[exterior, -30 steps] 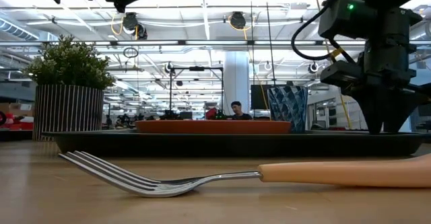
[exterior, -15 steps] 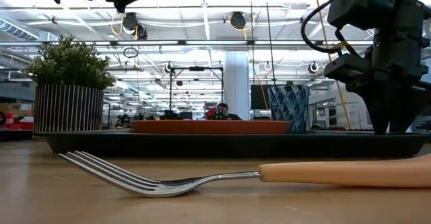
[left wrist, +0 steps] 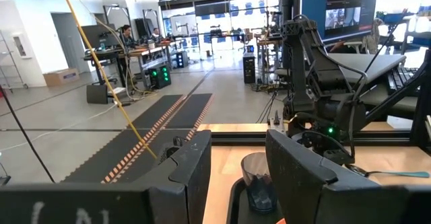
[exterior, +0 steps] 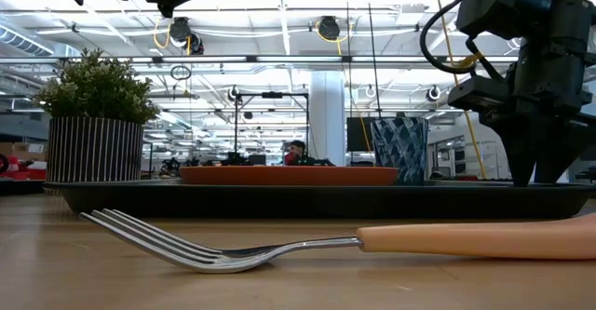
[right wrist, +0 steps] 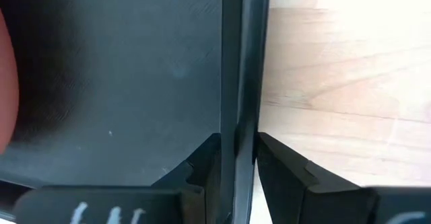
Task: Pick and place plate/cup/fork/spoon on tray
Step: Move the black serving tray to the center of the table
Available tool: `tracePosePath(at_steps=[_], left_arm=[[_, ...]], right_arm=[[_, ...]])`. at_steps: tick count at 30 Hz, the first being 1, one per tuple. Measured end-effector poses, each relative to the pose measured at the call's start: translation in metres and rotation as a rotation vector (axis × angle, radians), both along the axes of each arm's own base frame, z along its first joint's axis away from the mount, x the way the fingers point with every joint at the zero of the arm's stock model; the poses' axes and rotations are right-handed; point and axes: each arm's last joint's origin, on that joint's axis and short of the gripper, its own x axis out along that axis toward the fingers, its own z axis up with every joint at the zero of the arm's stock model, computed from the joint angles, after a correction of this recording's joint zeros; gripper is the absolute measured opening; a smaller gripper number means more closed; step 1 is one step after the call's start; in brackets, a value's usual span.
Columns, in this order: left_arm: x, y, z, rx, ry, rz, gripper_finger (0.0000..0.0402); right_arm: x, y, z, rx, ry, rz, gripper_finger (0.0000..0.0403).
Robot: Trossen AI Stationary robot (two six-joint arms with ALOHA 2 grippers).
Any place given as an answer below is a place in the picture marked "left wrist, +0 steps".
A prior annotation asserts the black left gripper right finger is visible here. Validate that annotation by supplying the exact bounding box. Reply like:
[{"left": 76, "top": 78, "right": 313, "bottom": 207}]
[{"left": 265, "top": 128, "right": 381, "bottom": 224}]

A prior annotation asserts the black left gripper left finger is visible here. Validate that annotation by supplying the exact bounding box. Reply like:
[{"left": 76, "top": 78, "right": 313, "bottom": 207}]
[{"left": 134, "top": 129, "right": 213, "bottom": 224}]

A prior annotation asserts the dark blue textured cup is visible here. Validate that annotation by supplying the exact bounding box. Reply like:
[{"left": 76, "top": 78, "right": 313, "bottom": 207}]
[{"left": 240, "top": 151, "right": 279, "bottom": 215}]

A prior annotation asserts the spoon with teal handle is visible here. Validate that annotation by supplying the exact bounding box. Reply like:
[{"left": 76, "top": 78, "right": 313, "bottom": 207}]
[{"left": 345, "top": 164, "right": 431, "bottom": 179}]

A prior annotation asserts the black rectangular tray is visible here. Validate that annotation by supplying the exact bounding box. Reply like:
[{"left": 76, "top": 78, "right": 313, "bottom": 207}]
[{"left": 226, "top": 178, "right": 286, "bottom": 224}]

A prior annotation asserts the dark grey side table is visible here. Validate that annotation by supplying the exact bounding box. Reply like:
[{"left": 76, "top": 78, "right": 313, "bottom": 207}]
[{"left": 328, "top": 52, "right": 407, "bottom": 84}]

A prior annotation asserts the computer with green lights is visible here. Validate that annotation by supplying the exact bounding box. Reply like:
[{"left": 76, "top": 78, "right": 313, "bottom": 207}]
[{"left": 147, "top": 65, "right": 172, "bottom": 90}]

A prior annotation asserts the black computer tower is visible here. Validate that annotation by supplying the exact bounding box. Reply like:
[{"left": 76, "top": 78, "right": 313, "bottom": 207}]
[{"left": 242, "top": 52, "right": 257, "bottom": 85}]

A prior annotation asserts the black box on floor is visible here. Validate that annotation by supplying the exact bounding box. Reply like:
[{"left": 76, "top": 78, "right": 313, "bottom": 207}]
[{"left": 86, "top": 83, "right": 110, "bottom": 105}]

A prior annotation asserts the wooden work desk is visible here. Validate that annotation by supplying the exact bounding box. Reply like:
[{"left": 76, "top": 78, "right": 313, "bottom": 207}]
[{"left": 84, "top": 44, "right": 176, "bottom": 90}]

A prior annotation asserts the large display screen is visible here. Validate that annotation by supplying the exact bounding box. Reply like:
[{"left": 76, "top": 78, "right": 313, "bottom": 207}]
[{"left": 300, "top": 0, "right": 380, "bottom": 44}]

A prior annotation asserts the person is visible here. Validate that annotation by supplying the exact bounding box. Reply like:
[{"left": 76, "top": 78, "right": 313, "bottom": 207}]
[
  {"left": 151, "top": 27, "right": 163, "bottom": 44},
  {"left": 119, "top": 24, "right": 138, "bottom": 50}
]

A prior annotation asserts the cardboard box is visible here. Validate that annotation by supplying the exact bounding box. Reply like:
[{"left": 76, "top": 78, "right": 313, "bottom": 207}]
[{"left": 43, "top": 67, "right": 80, "bottom": 87}]

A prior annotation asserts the black desk monitor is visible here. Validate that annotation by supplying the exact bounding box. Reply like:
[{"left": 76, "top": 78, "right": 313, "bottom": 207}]
[{"left": 80, "top": 24, "right": 119, "bottom": 50}]

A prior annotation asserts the yellow hanging cable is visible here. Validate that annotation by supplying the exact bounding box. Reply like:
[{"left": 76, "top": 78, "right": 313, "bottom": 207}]
[{"left": 57, "top": 0, "right": 159, "bottom": 160}]

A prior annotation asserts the black hanging cable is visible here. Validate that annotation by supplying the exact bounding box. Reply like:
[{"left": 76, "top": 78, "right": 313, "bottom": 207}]
[{"left": 0, "top": 85, "right": 57, "bottom": 184}]

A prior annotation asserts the metal wire shelf rack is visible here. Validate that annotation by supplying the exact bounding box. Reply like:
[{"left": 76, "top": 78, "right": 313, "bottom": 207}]
[{"left": 0, "top": 31, "right": 29, "bottom": 91}]

